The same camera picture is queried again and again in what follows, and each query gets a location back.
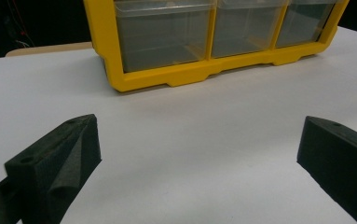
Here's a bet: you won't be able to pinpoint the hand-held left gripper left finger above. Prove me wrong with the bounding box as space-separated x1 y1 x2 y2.
4 113 103 224

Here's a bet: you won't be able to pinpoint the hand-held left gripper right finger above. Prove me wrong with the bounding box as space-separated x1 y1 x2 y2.
296 115 357 224

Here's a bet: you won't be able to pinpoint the yellow drawer cabinet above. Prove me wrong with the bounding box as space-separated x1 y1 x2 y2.
83 0 350 93

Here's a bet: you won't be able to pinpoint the large clear plastic drawer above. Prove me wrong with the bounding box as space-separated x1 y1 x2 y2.
114 0 215 74

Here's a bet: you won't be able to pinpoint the beige wooden board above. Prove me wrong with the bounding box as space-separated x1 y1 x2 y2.
5 41 94 58

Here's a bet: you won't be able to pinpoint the thin cables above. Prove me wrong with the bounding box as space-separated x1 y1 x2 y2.
5 0 35 49

